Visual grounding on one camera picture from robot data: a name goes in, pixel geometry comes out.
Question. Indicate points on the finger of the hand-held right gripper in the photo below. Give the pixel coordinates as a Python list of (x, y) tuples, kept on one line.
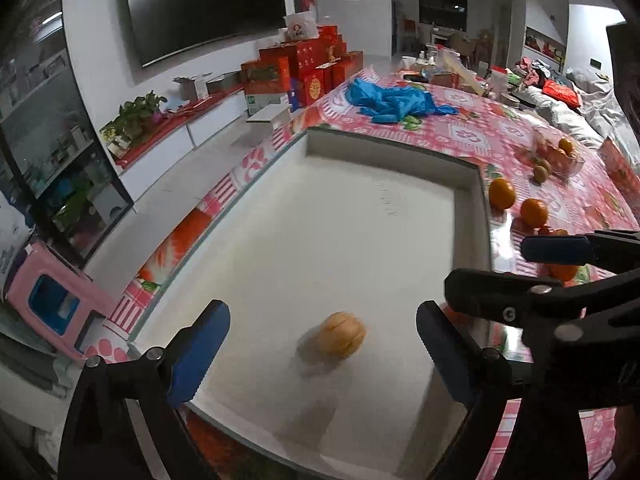
[(500, 295), (555, 249)]

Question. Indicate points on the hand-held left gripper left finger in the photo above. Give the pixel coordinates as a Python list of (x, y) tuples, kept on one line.
[(200, 350)]

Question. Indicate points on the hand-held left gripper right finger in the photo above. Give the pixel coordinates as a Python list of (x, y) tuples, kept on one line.
[(447, 355)]

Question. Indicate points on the small orange mandarin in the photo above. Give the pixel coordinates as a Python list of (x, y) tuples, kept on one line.
[(562, 271), (534, 212), (566, 146)]

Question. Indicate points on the tan cracked fruit shell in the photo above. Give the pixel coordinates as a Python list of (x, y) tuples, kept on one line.
[(342, 335)]

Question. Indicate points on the large white tray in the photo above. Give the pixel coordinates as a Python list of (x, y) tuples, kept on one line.
[(350, 235)]

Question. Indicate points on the brown kiwi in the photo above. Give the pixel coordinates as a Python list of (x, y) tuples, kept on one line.
[(544, 164), (540, 176)]

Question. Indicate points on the large orange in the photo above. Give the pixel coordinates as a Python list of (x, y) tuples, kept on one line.
[(501, 193)]

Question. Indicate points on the clear glass bowl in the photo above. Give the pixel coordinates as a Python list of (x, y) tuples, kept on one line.
[(575, 162)]

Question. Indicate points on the pile of red tomatoes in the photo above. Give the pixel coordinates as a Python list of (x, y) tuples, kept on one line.
[(555, 156)]

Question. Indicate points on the red printed tablecloth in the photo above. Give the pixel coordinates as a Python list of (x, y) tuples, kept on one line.
[(475, 135)]

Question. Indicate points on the grey blanket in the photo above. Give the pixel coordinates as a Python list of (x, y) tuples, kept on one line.
[(595, 110)]

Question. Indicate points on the red cloth bag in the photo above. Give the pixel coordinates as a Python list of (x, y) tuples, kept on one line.
[(562, 93)]

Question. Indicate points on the plastic jar with red lid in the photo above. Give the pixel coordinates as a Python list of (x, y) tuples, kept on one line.
[(499, 80)]

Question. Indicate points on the pink box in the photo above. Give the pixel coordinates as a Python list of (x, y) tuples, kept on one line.
[(30, 270)]

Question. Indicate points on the white television cabinet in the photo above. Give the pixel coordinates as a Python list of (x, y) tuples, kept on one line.
[(165, 152)]

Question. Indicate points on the clear plastic bag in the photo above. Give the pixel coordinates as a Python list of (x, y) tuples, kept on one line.
[(457, 67)]

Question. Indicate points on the pile of blue gloves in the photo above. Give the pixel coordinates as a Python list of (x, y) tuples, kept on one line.
[(395, 102)]

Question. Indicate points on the wooden chair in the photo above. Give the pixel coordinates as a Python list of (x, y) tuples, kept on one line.
[(460, 47)]

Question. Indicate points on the potted green plant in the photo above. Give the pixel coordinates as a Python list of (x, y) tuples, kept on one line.
[(140, 112)]

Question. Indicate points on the small white stool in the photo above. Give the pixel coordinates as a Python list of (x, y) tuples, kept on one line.
[(270, 114)]

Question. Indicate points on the glass display cabinet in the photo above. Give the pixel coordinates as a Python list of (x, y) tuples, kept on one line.
[(55, 150)]

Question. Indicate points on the open grey cardboard box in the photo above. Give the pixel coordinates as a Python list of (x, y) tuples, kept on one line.
[(192, 87)]

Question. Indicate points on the dark window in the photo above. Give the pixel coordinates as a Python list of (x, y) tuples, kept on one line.
[(442, 7)]

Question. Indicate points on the stack of red gift boxes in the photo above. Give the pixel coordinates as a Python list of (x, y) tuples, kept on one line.
[(305, 70)]

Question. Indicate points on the white paper bag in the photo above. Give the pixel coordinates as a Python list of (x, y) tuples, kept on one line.
[(301, 26)]

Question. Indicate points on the black television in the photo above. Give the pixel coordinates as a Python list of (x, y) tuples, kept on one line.
[(200, 5)]

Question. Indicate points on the red wall picture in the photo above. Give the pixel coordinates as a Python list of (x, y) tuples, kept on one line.
[(545, 42)]

